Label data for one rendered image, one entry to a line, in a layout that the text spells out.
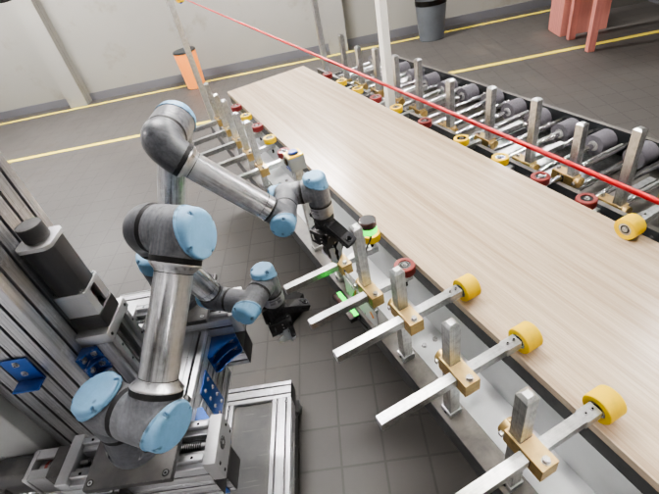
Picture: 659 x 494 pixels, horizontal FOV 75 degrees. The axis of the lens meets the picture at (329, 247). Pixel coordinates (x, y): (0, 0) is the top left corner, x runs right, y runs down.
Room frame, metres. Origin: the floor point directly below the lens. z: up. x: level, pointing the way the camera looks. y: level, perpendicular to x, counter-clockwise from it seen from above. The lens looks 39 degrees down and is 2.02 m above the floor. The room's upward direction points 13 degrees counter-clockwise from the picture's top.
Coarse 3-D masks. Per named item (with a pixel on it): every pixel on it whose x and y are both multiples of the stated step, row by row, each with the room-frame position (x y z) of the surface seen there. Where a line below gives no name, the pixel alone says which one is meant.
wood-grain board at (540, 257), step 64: (320, 128) 2.57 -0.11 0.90; (384, 128) 2.35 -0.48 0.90; (384, 192) 1.70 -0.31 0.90; (448, 192) 1.58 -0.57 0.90; (512, 192) 1.47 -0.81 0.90; (448, 256) 1.18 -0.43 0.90; (512, 256) 1.10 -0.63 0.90; (576, 256) 1.03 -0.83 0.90; (640, 256) 0.96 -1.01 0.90; (512, 320) 0.83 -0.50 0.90; (576, 320) 0.78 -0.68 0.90; (640, 320) 0.73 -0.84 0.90; (576, 384) 0.58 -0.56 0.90; (640, 384) 0.54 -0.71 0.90; (640, 448) 0.40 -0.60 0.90
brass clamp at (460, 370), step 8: (440, 352) 0.73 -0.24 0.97; (440, 360) 0.71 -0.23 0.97; (440, 368) 0.71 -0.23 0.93; (448, 368) 0.68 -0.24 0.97; (456, 368) 0.67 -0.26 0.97; (464, 368) 0.66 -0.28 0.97; (456, 376) 0.64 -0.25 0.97; (464, 376) 0.64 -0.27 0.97; (464, 384) 0.62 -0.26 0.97; (472, 384) 0.61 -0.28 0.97; (480, 384) 0.62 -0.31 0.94; (464, 392) 0.61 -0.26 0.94; (472, 392) 0.61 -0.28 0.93
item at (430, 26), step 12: (420, 0) 7.15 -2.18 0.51; (432, 0) 7.14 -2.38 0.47; (444, 0) 6.79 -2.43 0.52; (420, 12) 6.85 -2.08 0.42; (432, 12) 6.75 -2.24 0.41; (444, 12) 6.82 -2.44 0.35; (420, 24) 6.88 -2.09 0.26; (432, 24) 6.76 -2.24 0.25; (444, 24) 6.88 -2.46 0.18; (420, 36) 6.93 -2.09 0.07; (432, 36) 6.78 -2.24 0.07
